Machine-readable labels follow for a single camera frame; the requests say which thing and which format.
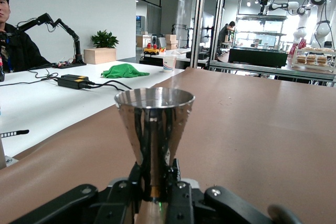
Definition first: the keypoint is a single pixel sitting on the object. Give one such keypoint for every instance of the dark monitor screen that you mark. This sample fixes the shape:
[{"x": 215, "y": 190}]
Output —
[{"x": 207, "y": 26}]

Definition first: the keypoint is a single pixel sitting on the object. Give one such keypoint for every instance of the blue lit fridge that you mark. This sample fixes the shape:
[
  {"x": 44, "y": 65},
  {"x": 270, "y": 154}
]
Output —
[{"x": 140, "y": 23}]

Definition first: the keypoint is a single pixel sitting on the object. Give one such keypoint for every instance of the wooden planter box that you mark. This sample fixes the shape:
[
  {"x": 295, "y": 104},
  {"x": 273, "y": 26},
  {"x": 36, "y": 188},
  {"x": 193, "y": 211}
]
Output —
[{"x": 99, "y": 56}]

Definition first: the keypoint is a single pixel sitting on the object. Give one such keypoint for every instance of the green potted plant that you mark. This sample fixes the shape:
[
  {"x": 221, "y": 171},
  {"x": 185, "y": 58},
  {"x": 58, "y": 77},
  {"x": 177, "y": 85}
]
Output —
[{"x": 105, "y": 39}]

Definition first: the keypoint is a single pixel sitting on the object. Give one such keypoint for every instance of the brown table cover sheet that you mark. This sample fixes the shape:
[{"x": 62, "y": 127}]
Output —
[{"x": 249, "y": 129}]

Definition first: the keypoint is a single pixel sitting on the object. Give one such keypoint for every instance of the glass display shelf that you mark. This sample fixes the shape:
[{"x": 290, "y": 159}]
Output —
[{"x": 261, "y": 31}]

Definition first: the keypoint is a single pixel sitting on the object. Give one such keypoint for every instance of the black desktop robot arm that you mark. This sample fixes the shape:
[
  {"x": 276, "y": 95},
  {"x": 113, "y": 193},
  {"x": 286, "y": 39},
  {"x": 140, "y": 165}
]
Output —
[{"x": 77, "y": 49}]

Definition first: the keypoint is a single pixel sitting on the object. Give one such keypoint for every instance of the black background robot arm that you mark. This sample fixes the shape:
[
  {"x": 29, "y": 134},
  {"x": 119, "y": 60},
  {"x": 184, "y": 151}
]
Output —
[{"x": 187, "y": 28}]

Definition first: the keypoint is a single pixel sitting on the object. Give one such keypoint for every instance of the grey aluminium frame table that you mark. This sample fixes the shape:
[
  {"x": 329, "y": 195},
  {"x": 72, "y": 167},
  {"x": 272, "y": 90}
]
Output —
[{"x": 270, "y": 71}]

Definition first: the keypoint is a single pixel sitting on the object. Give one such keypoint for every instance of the aluminium frame post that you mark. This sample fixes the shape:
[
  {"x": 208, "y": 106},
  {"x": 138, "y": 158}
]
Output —
[
  {"x": 218, "y": 14},
  {"x": 198, "y": 19}
]

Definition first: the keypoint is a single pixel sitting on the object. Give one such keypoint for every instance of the black speaker box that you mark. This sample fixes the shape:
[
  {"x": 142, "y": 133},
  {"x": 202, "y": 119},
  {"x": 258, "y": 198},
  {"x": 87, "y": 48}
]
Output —
[{"x": 155, "y": 40}]

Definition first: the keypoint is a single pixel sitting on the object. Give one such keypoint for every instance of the person in striped shirt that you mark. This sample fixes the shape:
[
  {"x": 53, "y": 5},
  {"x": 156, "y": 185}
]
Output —
[{"x": 225, "y": 35}]

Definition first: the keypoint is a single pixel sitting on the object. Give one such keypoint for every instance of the white rack with buns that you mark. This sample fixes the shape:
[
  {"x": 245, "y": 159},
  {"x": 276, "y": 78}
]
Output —
[{"x": 313, "y": 58}]

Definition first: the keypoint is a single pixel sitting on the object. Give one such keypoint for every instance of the cardboard box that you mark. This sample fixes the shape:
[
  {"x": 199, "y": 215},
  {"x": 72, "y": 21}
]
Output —
[
  {"x": 171, "y": 37},
  {"x": 172, "y": 46}
]

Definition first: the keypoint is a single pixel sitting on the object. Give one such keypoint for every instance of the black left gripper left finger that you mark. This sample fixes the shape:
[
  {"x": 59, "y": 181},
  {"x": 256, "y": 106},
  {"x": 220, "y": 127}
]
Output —
[{"x": 118, "y": 203}]

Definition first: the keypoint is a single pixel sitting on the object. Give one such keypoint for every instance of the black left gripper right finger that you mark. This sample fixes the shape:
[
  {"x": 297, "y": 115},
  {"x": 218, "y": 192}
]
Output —
[{"x": 183, "y": 203}]

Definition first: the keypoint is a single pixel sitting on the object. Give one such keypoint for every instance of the stainless steel jigger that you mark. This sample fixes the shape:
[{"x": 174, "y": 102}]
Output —
[{"x": 155, "y": 129}]

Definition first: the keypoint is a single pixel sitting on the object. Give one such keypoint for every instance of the black power adapter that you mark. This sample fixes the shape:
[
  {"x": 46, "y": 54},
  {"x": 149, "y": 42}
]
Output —
[
  {"x": 76, "y": 77},
  {"x": 71, "y": 83}
]

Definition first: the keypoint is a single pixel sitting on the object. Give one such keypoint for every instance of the metal table clamp bracket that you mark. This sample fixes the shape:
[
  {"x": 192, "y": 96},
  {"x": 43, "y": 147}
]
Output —
[{"x": 5, "y": 153}]

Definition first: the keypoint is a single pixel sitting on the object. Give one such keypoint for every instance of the person in black jacket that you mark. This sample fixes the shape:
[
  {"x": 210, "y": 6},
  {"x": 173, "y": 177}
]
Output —
[{"x": 21, "y": 51}]

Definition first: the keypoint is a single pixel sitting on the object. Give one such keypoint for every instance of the green cloth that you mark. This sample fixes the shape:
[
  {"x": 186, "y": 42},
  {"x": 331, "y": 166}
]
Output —
[{"x": 124, "y": 72}]

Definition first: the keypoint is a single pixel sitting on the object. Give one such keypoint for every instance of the white paper cup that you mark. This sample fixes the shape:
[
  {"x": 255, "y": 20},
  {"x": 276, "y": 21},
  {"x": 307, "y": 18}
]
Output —
[{"x": 169, "y": 64}]

